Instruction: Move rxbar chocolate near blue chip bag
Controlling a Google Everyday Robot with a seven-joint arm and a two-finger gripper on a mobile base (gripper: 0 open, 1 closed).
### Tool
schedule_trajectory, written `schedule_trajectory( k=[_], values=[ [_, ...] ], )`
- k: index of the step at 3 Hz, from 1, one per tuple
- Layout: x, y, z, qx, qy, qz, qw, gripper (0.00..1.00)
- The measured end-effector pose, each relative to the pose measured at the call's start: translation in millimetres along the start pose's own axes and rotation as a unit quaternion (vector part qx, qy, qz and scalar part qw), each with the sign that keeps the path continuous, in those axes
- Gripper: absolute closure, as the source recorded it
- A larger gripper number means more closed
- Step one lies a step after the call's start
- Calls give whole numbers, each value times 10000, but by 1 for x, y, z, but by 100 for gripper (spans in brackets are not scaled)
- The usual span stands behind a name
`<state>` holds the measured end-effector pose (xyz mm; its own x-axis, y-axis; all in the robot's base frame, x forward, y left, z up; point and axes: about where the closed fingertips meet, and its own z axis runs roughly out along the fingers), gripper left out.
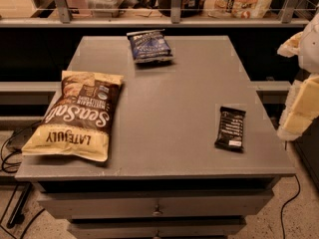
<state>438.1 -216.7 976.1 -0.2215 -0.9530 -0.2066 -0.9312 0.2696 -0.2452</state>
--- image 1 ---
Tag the colourful snack bag on shelf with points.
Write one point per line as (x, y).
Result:
(242, 9)

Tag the blue chip bag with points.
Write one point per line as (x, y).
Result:
(149, 46)

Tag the grey metal shelf rail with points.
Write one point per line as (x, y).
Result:
(144, 14)

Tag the black rxbar chocolate bar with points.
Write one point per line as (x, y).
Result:
(230, 129)

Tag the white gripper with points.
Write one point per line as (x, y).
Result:
(311, 50)

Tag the large Late July chip bag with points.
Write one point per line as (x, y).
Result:
(80, 121)

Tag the grey drawer cabinet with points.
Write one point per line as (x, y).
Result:
(162, 149)

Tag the upper drawer knob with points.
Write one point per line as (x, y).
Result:
(157, 212)

